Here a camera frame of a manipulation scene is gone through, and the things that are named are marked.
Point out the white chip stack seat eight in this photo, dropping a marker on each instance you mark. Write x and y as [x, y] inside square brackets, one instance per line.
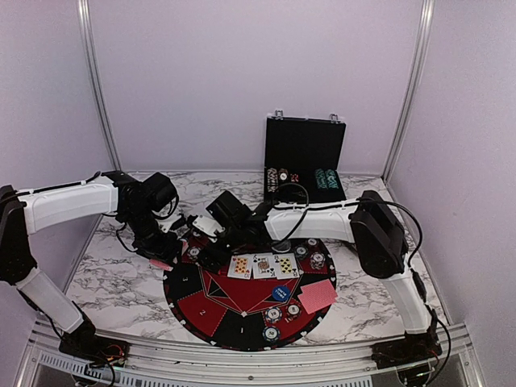
[317, 261]

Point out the clear round button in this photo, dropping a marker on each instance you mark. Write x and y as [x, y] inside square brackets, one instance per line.
[281, 247]

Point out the red chip seat eight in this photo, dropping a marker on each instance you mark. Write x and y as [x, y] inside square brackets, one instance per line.
[312, 242]

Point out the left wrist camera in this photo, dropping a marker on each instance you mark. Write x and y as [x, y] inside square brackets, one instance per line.
[160, 192]

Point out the king face card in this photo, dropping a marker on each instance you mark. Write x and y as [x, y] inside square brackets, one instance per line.
[263, 266]

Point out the eight of spades card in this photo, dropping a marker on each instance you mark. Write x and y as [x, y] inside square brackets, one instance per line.
[285, 266]

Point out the red playing card deck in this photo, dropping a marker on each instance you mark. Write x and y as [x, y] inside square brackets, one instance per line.
[161, 265]

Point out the red chip stack seat ten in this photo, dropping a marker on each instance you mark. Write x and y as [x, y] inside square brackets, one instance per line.
[293, 311]

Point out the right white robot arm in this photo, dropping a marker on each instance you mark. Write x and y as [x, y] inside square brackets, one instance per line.
[367, 222]

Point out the blue blind button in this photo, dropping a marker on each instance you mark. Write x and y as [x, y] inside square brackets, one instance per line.
[281, 293]

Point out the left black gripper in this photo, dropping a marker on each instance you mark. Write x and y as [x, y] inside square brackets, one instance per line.
[164, 251]

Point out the left aluminium corner post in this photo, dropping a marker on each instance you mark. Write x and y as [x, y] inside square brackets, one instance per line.
[94, 77]

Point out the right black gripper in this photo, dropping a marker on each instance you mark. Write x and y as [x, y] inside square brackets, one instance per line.
[222, 259]

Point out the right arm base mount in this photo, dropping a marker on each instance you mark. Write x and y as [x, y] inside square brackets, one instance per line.
[409, 349]

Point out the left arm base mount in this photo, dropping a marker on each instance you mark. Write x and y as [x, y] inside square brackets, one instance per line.
[85, 343]

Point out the round red black poker mat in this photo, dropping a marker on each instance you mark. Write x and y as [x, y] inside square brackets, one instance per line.
[228, 312]

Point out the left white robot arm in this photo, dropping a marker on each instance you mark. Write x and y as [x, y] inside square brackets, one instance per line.
[134, 204]

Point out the blue chip stack seat one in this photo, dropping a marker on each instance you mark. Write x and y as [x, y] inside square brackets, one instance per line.
[271, 334]

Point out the aluminium corner post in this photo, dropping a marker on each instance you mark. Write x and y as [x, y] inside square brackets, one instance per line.
[415, 76]
[94, 77]

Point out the green chips row in case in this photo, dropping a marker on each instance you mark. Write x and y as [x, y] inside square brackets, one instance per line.
[326, 179]

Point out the black poker chip case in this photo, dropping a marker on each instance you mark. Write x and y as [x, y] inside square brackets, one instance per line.
[301, 145]

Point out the green chip stack seat eight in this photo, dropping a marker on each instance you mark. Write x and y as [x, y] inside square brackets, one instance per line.
[300, 252]

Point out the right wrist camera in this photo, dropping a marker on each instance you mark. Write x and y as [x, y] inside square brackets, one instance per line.
[226, 212]

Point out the white chips row in case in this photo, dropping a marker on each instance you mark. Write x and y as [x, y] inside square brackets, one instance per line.
[271, 185]

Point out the right aluminium corner post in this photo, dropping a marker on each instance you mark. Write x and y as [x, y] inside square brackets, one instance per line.
[415, 76]

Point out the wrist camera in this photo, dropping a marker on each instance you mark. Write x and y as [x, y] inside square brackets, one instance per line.
[226, 212]
[160, 192]

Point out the white chip stack seat four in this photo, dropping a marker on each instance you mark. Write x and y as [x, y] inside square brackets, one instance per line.
[193, 253]

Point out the aluminium front rail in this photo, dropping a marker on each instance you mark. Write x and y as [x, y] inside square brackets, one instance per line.
[160, 362]

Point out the dealt red playing cards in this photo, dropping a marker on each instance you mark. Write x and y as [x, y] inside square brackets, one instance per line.
[317, 296]

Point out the white chip stack seat ten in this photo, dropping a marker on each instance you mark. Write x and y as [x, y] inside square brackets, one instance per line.
[273, 315]

